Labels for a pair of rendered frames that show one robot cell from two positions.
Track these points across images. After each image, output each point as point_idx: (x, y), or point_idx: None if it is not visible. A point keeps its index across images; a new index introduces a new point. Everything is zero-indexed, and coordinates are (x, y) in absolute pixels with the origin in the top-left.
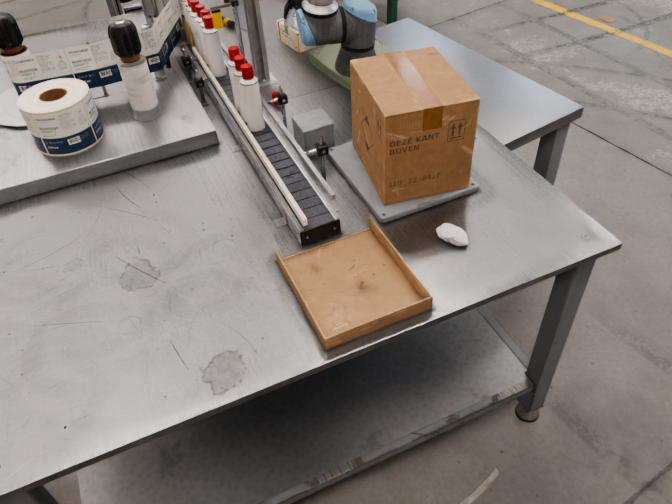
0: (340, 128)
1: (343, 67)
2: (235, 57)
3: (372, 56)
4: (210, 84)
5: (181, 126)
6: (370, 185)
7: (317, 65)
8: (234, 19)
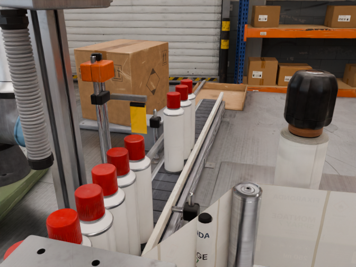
0: (115, 146)
1: (26, 162)
2: (185, 86)
3: (114, 51)
4: (170, 225)
5: (254, 178)
6: (161, 110)
7: (5, 208)
8: (103, 131)
